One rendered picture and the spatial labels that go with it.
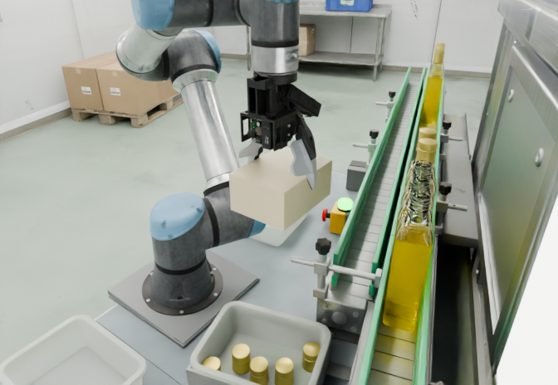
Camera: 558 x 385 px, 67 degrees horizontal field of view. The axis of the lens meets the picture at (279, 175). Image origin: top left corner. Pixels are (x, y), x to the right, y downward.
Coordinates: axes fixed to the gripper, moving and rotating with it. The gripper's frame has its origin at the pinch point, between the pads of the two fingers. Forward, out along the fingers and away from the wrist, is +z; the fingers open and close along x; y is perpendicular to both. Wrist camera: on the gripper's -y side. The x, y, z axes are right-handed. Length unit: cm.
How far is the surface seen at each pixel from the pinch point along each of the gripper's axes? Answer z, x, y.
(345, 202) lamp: 25.2, -4.7, -37.4
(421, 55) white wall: 88, -156, -572
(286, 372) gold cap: 28.9, 11.9, 15.4
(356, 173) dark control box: 28, -13, -61
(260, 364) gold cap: 28.8, 7.1, 16.9
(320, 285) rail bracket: 18.8, 10.7, 2.5
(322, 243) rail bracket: 9.3, 10.5, 2.4
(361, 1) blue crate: 12, -219, -490
